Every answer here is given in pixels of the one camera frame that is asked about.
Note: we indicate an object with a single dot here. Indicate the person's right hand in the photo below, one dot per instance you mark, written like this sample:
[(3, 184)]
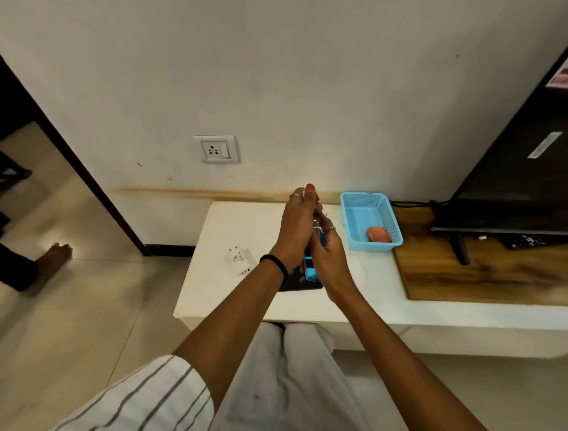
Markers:
[(333, 262)]

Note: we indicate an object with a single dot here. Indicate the person's left hand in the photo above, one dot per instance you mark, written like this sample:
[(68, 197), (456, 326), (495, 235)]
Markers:
[(295, 226)]

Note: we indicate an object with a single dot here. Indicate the person's right fingers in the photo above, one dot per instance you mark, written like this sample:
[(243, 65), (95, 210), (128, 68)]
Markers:
[(326, 233)]

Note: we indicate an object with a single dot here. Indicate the person's left fingers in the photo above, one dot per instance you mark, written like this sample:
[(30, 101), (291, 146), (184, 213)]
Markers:
[(305, 197)]

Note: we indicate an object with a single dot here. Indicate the blue spray bottle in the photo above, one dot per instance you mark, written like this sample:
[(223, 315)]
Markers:
[(311, 269)]

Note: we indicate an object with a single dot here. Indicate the person's left forearm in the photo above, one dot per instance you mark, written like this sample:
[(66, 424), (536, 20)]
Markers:
[(230, 328)]

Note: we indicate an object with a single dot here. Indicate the person's right forearm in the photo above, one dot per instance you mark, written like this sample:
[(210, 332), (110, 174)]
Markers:
[(399, 364)]

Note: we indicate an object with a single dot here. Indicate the blue plastic basket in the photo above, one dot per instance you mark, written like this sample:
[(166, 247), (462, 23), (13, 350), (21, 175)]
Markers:
[(370, 220)]

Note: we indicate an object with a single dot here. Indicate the orange cloth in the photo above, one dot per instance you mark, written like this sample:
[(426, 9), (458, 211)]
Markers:
[(379, 234)]

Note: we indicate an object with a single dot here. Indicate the black wristband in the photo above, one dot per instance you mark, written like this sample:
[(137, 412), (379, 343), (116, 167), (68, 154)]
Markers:
[(276, 263)]

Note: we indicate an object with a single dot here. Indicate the black mat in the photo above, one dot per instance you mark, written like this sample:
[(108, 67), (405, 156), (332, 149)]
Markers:
[(295, 283)]

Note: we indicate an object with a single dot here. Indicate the white power adapter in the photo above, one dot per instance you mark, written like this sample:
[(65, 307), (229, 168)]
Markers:
[(240, 259)]

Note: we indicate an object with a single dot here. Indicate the black television stand leg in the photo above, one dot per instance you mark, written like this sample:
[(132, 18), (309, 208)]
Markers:
[(459, 248)]

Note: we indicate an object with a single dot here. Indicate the grey trousers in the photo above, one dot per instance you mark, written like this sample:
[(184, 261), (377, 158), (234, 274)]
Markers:
[(284, 382)]

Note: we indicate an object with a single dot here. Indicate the wooden board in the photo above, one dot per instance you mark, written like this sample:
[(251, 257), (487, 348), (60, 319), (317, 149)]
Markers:
[(479, 275)]

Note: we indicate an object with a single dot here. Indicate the black remote control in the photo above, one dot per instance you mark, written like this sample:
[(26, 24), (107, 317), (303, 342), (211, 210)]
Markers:
[(528, 242)]

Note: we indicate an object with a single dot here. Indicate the black television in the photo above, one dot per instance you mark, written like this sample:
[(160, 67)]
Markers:
[(519, 168)]

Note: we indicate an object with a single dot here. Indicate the white rectangular sticker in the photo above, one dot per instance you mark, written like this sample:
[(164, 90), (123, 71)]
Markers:
[(544, 144)]

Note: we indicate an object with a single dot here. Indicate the white striped shirt sleeve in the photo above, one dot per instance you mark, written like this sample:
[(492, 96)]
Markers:
[(146, 399)]

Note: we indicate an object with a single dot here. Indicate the red white sticker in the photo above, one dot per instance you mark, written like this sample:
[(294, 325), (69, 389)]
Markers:
[(560, 75)]

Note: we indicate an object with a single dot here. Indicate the white wall socket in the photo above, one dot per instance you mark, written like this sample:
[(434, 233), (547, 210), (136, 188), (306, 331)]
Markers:
[(216, 149)]

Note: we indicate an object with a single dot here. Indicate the dark door frame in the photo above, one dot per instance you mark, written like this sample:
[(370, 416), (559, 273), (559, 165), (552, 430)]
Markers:
[(75, 160)]

